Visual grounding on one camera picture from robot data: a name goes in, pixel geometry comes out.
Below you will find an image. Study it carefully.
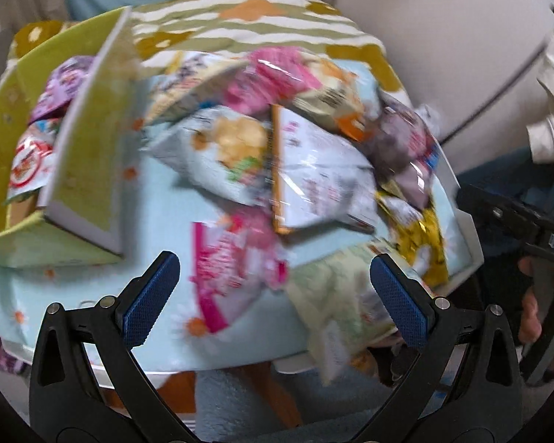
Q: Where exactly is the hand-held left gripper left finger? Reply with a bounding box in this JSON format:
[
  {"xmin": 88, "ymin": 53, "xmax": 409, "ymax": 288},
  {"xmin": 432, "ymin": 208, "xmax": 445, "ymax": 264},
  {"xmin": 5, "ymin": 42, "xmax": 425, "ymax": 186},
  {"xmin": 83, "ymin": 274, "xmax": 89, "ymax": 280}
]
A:
[{"xmin": 28, "ymin": 250, "xmax": 199, "ymax": 443}]

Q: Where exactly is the green cardboard box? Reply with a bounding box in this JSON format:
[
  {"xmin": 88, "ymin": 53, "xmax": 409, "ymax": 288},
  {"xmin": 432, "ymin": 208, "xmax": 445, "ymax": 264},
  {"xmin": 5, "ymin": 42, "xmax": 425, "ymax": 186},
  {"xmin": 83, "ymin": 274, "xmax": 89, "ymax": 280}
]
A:
[{"xmin": 0, "ymin": 7, "xmax": 141, "ymax": 268}]

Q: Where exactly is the pink snack bag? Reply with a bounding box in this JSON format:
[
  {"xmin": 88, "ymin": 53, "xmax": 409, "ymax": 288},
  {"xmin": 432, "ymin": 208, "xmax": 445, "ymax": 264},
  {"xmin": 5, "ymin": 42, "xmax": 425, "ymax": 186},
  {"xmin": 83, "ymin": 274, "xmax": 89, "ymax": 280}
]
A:
[{"xmin": 189, "ymin": 210, "xmax": 289, "ymax": 333}]

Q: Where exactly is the person's dark trouser leg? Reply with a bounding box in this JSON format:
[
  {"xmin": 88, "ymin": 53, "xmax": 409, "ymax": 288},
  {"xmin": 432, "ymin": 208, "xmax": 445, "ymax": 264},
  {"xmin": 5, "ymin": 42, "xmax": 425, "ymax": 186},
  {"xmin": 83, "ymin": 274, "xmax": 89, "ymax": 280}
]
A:
[{"xmin": 456, "ymin": 145, "xmax": 554, "ymax": 204}]

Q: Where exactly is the purple printed packet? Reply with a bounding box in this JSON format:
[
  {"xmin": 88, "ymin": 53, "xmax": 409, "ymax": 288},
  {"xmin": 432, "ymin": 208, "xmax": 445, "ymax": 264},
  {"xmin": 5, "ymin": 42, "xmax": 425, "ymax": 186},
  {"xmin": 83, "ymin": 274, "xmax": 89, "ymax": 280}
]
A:
[{"xmin": 0, "ymin": 334, "xmax": 28, "ymax": 377}]

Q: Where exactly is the blue orange fuzzy cloth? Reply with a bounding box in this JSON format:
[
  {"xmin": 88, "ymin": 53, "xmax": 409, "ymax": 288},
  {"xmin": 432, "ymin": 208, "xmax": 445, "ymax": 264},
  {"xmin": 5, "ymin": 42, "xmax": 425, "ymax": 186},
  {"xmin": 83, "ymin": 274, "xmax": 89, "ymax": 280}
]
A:
[{"xmin": 111, "ymin": 362, "xmax": 379, "ymax": 443}]

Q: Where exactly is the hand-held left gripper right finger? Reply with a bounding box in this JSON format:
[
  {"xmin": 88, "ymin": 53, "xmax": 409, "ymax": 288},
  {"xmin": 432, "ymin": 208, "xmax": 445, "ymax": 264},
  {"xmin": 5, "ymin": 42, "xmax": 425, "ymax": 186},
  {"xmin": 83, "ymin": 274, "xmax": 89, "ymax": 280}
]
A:
[{"xmin": 355, "ymin": 254, "xmax": 524, "ymax": 443}]

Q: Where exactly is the red white snack bag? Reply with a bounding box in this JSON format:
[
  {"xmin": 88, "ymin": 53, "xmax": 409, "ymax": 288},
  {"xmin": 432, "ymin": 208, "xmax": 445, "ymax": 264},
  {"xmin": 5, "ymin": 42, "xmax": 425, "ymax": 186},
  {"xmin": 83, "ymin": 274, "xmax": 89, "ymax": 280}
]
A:
[{"xmin": 4, "ymin": 117, "xmax": 61, "ymax": 204}]

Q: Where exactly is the white table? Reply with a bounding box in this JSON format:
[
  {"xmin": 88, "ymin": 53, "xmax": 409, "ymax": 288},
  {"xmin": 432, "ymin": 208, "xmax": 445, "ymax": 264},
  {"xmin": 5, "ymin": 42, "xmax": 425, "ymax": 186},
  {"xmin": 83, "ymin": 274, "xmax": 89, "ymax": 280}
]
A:
[{"xmin": 0, "ymin": 207, "xmax": 485, "ymax": 391}]

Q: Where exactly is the purple snack bag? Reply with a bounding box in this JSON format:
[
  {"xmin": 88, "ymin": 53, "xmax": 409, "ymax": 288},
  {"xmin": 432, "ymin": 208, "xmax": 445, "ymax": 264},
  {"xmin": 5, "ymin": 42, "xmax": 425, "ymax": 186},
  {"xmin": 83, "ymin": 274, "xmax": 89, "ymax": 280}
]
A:
[{"xmin": 30, "ymin": 55, "xmax": 95, "ymax": 123}]

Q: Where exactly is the cream orange cake bag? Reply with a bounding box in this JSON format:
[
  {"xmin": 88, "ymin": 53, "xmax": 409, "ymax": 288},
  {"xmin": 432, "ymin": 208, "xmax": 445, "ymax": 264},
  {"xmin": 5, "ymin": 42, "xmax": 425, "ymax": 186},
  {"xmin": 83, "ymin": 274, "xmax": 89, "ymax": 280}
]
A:
[{"xmin": 293, "ymin": 58, "xmax": 382, "ymax": 144}]

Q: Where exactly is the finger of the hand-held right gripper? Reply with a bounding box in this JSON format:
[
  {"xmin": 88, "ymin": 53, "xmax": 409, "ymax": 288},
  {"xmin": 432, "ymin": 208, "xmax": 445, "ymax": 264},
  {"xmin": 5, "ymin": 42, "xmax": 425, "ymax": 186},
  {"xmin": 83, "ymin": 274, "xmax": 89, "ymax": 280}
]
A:
[{"xmin": 457, "ymin": 183, "xmax": 543, "ymax": 259}]

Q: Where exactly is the striped floral blanket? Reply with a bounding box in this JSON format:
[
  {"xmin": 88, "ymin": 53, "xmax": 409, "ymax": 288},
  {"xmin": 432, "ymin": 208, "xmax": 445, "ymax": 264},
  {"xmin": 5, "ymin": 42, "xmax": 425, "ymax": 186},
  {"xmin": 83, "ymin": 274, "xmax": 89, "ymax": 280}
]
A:
[{"xmin": 9, "ymin": 0, "xmax": 411, "ymax": 97}]

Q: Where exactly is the pile of snack packets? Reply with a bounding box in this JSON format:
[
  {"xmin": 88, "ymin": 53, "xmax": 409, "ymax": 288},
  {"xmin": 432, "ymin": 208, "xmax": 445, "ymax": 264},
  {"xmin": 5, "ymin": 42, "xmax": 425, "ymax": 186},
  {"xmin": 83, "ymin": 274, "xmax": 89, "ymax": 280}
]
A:
[{"xmin": 141, "ymin": 47, "xmax": 448, "ymax": 386}]

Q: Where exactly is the person's right hand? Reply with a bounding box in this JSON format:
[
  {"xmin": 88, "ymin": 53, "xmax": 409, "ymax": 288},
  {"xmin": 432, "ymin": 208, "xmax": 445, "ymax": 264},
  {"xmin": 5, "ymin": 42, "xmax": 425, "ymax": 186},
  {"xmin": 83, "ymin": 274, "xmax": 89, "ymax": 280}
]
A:
[{"xmin": 518, "ymin": 257, "xmax": 544, "ymax": 346}]

